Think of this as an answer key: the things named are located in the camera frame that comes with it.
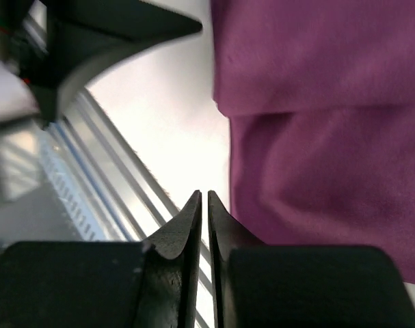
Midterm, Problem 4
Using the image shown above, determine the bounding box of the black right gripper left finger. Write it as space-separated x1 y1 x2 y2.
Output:
133 191 202 327

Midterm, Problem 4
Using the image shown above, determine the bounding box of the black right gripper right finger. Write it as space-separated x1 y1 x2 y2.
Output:
208 191 264 327

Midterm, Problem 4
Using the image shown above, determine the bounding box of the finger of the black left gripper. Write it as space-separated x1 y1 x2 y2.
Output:
39 1 202 120

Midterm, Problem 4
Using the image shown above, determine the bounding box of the purple satin napkin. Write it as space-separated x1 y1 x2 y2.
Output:
211 1 415 284

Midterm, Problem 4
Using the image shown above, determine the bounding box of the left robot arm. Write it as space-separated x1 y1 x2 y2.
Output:
0 1 202 123

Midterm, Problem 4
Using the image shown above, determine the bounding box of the aluminium front rail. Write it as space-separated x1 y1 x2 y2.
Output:
49 90 214 327

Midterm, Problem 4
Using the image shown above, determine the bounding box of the slotted grey cable duct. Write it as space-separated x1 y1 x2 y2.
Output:
38 133 105 241

